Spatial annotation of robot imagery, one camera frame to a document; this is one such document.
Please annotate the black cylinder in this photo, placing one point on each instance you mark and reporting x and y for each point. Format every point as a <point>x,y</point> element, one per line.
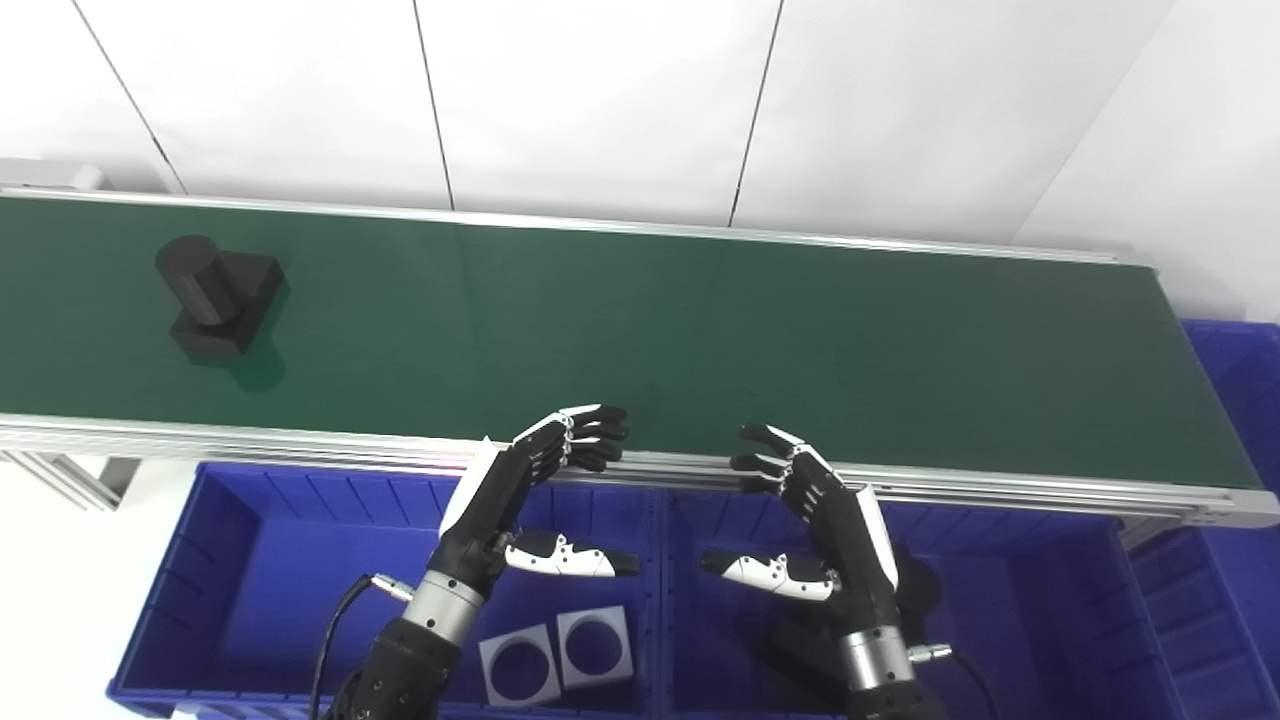
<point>215,295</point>
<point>918,585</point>

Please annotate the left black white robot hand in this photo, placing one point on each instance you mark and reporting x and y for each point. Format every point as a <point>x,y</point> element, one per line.
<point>480,510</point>

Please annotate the grey conveyor end housing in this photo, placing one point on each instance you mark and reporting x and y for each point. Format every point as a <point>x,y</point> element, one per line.
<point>50,177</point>

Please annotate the blue plastic bin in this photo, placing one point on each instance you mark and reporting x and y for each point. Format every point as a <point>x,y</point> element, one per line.
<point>1040,620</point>
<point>270,580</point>
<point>1230,600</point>

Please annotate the white square plate with hole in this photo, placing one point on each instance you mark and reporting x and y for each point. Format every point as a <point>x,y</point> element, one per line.
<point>492,688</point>
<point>622,672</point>

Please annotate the green conveyor belt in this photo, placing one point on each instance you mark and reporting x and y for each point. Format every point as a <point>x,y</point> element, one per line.
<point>300,440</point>
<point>700,340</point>

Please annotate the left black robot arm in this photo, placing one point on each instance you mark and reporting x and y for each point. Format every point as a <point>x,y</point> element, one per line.
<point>405,665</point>

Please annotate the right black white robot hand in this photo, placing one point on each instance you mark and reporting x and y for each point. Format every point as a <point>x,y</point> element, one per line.
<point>850,540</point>

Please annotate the aluminium conveyor leg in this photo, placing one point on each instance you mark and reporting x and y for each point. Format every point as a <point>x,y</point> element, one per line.
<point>80,480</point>

